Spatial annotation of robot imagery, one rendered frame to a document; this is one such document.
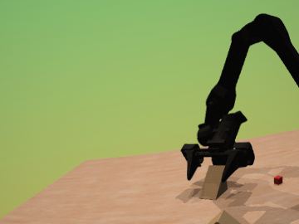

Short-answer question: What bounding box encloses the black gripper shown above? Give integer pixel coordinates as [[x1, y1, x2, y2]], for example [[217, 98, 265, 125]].
[[180, 126, 255, 183]]

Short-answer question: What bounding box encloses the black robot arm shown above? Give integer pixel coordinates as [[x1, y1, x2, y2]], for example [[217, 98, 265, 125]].
[[197, 13, 299, 146]]

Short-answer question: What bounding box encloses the small red block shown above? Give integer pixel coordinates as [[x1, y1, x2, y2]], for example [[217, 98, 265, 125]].
[[273, 175, 283, 185]]

